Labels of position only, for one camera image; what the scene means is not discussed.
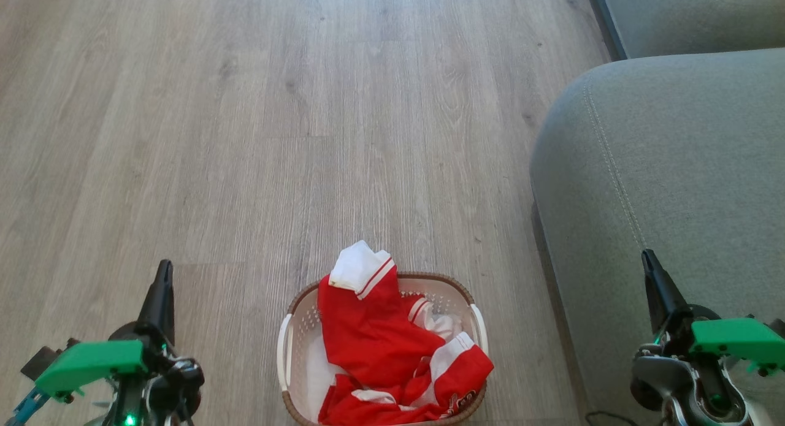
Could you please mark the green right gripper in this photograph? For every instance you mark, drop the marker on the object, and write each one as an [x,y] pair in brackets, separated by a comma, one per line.
[736,341]

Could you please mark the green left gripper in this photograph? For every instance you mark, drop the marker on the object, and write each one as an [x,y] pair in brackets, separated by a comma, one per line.
[92,361]

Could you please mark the red white striped jersey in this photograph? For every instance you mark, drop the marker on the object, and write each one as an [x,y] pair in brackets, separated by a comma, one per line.
[368,328]

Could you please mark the red garment with number print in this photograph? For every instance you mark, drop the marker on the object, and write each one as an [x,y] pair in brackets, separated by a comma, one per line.
[467,369]

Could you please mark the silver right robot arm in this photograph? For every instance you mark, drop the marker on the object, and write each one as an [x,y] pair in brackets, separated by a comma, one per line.
[687,383]

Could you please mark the grey sofa seat cushion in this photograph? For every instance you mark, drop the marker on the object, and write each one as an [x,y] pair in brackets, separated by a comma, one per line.
[693,15]

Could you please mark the beige plastic laundry basket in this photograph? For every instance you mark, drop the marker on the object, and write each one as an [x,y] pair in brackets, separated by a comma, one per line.
[299,352]

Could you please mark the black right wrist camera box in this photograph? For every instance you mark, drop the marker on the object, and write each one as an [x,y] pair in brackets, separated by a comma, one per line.
[777,327]

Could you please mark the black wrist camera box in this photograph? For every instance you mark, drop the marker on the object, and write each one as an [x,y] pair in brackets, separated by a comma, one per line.
[777,327]
[40,360]

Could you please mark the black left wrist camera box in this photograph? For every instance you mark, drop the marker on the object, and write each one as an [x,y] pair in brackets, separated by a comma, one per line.
[40,360]

